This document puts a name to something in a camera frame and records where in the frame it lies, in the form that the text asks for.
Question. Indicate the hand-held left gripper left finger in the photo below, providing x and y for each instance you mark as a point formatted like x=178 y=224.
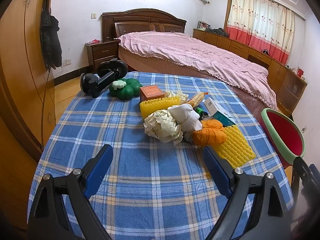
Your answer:
x=100 y=165

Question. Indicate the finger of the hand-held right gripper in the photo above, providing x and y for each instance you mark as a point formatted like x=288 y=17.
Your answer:
x=315 y=171
x=303 y=166

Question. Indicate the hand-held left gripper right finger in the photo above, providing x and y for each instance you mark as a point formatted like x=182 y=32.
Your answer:
x=217 y=165

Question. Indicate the yellow foam fruit net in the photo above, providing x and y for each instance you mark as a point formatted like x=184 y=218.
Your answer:
x=235 y=147
x=155 y=105

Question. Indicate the orange cloth bundle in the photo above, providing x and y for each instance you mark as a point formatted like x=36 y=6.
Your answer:
x=210 y=135

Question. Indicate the red bowl with green rim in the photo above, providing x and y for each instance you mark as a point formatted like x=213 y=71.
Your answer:
x=285 y=135

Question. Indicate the white and teal box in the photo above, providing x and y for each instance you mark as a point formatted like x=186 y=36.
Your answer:
x=217 y=110

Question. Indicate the small green object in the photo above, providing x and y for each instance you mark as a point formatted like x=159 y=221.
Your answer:
x=200 y=111

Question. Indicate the white sock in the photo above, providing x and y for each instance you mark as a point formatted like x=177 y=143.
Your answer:
x=187 y=116

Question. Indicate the cream paper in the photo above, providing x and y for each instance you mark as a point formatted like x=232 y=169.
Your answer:
x=160 y=125

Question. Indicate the orange cardboard box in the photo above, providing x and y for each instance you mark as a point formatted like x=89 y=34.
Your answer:
x=151 y=93

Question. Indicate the blue plaid tablecloth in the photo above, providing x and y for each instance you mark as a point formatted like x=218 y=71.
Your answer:
x=140 y=180

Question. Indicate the wooden corner shelf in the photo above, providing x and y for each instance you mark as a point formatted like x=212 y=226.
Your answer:
x=291 y=90

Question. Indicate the green clover-shaped container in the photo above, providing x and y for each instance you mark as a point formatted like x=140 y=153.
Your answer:
x=127 y=90

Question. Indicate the red cup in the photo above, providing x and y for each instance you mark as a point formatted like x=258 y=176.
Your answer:
x=300 y=72

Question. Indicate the dark wooden nightstand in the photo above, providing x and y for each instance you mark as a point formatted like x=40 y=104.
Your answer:
x=105 y=52

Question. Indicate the pink blanket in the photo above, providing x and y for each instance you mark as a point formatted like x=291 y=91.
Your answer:
x=187 y=52

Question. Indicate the small black and red object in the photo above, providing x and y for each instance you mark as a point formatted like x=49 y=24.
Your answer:
x=265 y=52

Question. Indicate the red items on nightstand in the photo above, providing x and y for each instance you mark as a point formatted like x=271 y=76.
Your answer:
x=93 y=41

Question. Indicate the long wooden cabinet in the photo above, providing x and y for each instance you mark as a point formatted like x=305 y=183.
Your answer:
x=225 y=41

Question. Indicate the wooden wardrobe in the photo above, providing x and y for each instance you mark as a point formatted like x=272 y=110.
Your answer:
x=22 y=67

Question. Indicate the black jacket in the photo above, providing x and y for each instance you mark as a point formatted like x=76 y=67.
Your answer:
x=50 y=45

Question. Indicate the dark clothes pile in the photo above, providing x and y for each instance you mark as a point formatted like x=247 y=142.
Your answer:
x=217 y=32

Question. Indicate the row of books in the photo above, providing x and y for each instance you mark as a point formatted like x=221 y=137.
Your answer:
x=203 y=25

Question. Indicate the cream and red curtain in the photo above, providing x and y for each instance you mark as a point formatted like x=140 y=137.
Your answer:
x=260 y=22

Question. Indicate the dark wooden bed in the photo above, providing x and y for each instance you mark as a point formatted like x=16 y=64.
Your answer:
x=140 y=20

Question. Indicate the low wall socket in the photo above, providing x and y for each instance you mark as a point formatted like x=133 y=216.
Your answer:
x=304 y=129

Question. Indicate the black suction cup mount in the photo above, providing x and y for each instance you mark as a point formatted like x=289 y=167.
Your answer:
x=102 y=80

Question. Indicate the white wall socket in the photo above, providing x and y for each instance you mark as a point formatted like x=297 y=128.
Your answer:
x=67 y=61

